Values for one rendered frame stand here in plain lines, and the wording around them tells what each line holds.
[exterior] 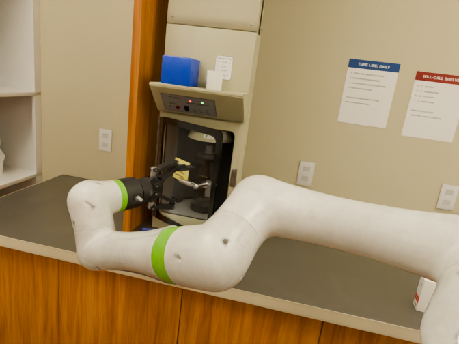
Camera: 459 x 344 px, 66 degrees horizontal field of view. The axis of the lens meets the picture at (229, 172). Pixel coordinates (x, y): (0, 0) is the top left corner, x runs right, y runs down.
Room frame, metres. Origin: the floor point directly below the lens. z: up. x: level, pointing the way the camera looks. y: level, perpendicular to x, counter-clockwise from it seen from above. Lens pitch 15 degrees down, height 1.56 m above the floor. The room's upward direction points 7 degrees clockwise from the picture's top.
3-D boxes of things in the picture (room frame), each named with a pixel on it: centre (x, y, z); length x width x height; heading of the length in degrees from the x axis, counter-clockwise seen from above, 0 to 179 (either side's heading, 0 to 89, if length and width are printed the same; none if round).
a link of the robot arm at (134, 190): (0.95, 0.28, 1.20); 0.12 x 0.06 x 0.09; 52
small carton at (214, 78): (1.22, 0.09, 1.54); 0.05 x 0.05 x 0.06; 8
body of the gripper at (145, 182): (1.02, 0.24, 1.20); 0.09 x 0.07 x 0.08; 142
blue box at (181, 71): (1.24, 0.21, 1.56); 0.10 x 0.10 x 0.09; 80
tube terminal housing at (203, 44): (1.41, 0.10, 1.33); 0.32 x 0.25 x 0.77; 80
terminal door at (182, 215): (1.21, 0.16, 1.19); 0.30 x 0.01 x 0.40; 52
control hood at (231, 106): (1.23, 0.14, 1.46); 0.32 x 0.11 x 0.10; 80
